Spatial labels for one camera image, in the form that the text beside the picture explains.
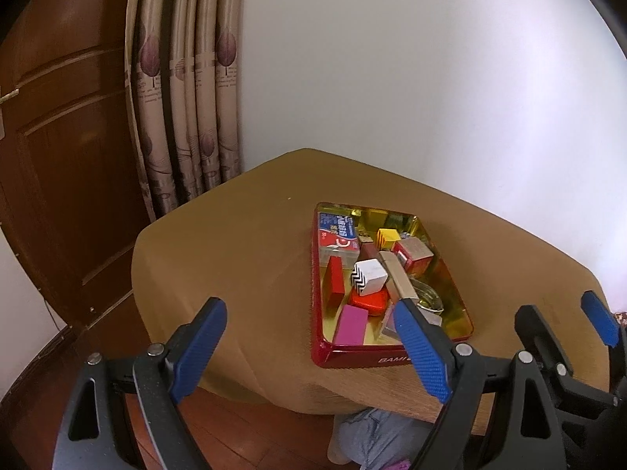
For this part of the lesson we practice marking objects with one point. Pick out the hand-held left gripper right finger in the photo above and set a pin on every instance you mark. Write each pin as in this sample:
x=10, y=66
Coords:
x=423, y=352

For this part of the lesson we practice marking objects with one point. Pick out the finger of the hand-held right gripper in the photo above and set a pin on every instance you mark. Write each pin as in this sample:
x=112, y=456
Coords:
x=543, y=342
x=600, y=316

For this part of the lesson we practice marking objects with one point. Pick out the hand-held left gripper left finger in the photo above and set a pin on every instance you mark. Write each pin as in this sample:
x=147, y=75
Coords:
x=198, y=347

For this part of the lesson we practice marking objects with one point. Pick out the clear pink plastic box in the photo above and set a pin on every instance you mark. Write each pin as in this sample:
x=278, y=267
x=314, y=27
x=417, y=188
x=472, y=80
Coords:
x=389, y=325

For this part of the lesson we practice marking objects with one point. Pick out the red tin box gold interior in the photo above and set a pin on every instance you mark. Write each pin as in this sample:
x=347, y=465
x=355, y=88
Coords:
x=352, y=356

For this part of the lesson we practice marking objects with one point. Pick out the red rounded piece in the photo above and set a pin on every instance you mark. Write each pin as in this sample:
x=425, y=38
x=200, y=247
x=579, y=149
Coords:
x=372, y=302

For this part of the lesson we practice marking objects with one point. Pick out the magenta block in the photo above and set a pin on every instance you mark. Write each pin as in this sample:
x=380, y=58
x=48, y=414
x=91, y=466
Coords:
x=350, y=325

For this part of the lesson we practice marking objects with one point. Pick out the white zigzag cube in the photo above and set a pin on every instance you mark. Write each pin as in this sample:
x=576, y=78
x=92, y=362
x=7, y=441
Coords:
x=374, y=274

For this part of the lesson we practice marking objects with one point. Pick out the small red cardboard box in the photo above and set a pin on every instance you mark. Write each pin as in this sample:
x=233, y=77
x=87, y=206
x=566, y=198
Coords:
x=414, y=252

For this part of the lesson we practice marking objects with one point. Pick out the red rectangular block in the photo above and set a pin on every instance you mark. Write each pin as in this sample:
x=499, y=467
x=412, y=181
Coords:
x=334, y=281

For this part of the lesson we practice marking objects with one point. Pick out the yellow striped cube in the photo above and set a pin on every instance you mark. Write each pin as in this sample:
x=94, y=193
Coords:
x=387, y=237

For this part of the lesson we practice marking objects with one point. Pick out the small maroon block tan top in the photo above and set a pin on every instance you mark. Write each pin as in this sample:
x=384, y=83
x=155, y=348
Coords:
x=365, y=241

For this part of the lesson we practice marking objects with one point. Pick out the clear plastic box blue-red label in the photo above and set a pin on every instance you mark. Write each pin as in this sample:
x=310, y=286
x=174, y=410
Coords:
x=338, y=237

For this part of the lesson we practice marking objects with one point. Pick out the person's jeans leg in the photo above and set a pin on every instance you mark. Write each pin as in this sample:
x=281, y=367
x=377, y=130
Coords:
x=377, y=438

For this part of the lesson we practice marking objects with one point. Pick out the purple patterned clothing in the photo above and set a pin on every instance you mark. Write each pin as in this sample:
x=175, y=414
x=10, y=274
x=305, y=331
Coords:
x=400, y=465

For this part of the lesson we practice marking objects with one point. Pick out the brown wooden door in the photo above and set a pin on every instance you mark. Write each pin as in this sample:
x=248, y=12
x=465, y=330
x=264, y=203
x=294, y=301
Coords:
x=73, y=156

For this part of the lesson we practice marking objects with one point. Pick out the beige leaf-print curtain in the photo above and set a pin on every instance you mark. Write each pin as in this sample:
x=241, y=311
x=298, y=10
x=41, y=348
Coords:
x=210, y=83

